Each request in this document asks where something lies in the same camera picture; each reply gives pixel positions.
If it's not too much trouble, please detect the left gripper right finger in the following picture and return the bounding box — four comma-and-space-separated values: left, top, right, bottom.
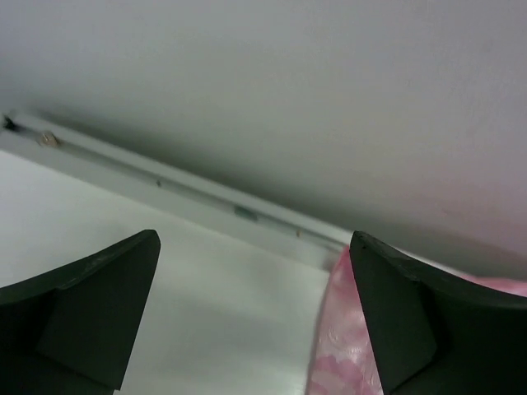
349, 232, 526, 394

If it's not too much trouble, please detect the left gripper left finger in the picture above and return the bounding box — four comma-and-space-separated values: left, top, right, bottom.
1, 230, 161, 394

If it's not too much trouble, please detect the pink floral pillowcase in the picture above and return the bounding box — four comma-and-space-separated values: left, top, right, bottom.
308, 249, 526, 394

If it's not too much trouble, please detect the back aluminium frame rail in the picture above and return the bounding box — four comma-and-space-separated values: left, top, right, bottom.
1, 112, 352, 270

